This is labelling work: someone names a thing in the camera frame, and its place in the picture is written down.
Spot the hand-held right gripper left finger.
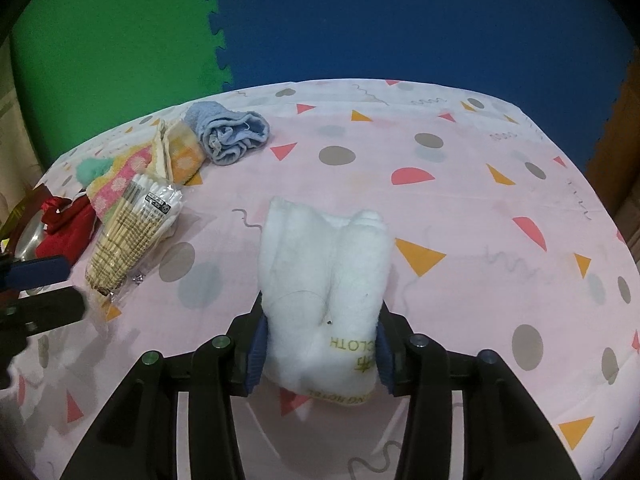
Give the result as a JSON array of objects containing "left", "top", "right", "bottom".
[{"left": 60, "top": 292, "right": 268, "bottom": 480}]

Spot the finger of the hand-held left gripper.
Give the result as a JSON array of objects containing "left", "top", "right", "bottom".
[
  {"left": 0, "top": 287, "right": 88, "bottom": 336},
  {"left": 0, "top": 255, "right": 71, "bottom": 293}
]

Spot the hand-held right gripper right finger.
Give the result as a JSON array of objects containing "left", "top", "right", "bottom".
[{"left": 377, "top": 300, "right": 576, "bottom": 480}]

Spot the red and silver pouch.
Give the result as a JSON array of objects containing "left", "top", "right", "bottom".
[{"left": 35, "top": 195, "right": 98, "bottom": 266}]

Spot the white towel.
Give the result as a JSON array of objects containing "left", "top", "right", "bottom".
[{"left": 257, "top": 196, "right": 393, "bottom": 410}]

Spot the teal fluffy scrunchie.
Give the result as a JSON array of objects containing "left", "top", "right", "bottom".
[{"left": 75, "top": 157, "right": 116, "bottom": 186}]

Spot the pastel flowered towel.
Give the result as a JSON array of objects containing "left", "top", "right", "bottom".
[{"left": 86, "top": 119, "right": 207, "bottom": 221}]

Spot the blue towel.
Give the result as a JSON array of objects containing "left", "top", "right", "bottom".
[{"left": 184, "top": 101, "right": 271, "bottom": 165}]

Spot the steel bowl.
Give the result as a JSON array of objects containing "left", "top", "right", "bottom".
[{"left": 7, "top": 212, "right": 51, "bottom": 293}]

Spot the cotton swab packet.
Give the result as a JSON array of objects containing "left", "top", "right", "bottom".
[{"left": 85, "top": 172, "right": 187, "bottom": 301}]

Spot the pink patterned tablecloth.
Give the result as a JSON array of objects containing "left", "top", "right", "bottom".
[{"left": 0, "top": 79, "right": 640, "bottom": 480}]

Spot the green foam mat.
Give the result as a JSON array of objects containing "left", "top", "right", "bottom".
[{"left": 10, "top": 0, "right": 238, "bottom": 171}]

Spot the blue foam mat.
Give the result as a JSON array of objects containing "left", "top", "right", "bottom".
[{"left": 197, "top": 0, "right": 640, "bottom": 176}]

